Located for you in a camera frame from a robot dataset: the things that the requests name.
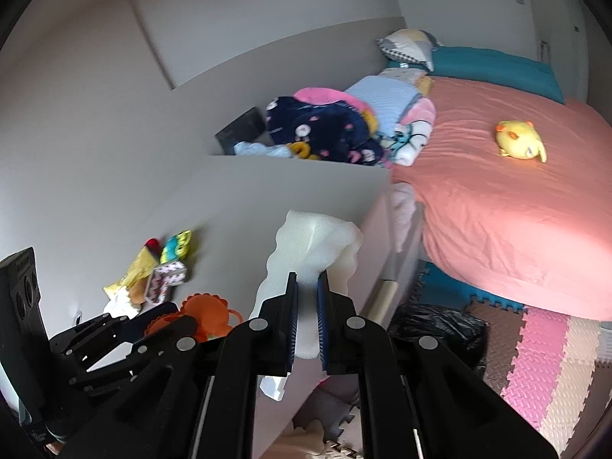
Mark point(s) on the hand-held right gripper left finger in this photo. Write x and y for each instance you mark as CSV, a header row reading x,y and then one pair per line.
x,y
292,311

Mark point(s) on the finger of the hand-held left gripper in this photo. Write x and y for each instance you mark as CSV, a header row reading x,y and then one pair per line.
x,y
95,334
129,361

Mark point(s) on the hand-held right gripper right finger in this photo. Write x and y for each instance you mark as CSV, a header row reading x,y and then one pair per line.
x,y
322,315

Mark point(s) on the white foam piece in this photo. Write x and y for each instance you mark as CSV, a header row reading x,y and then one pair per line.
x,y
311,244

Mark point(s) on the orange plastic toy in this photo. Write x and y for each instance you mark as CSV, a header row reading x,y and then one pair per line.
x,y
210,315

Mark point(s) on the red ball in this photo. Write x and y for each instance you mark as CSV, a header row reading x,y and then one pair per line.
x,y
152,244

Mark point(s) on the black plastic bag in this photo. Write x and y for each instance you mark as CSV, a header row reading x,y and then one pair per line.
x,y
430,322

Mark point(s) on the beige tube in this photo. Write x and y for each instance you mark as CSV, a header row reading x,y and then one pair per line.
x,y
382,303

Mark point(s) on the yellow plastic packet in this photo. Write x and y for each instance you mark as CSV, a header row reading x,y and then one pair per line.
x,y
136,267

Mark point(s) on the checkered small box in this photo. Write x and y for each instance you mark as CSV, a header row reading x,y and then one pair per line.
x,y
165,279

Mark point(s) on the green toy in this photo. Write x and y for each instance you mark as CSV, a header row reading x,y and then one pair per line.
x,y
176,246

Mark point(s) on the white fleece cloth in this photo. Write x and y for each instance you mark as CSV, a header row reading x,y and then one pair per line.
x,y
404,215

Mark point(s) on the pale blue cloth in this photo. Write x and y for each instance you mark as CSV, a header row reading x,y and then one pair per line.
x,y
260,149

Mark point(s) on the navy printed blanket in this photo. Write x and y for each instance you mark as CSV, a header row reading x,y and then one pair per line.
x,y
325,129

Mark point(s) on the white printed cloth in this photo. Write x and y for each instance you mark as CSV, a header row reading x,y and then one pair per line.
x,y
411,146

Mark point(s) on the bed with pink sheet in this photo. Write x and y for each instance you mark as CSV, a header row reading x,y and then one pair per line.
x,y
478,201

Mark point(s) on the bright pink cloth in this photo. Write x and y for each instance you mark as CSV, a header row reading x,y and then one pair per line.
x,y
315,94

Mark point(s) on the multicoloured foam floor mat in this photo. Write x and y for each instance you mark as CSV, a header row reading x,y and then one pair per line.
x,y
540,344

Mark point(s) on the light blue folded blanket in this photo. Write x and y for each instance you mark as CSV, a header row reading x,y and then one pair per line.
x,y
382,100

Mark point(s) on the pale pink folded towel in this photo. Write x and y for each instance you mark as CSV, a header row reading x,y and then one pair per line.
x,y
420,112

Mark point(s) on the yellow plush toy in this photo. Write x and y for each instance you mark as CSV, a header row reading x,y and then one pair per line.
x,y
519,141

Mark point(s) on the patchwork patterned pillow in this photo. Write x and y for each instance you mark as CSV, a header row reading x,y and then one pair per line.
x,y
406,45

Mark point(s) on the teal blanket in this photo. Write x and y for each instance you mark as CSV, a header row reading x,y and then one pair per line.
x,y
502,69

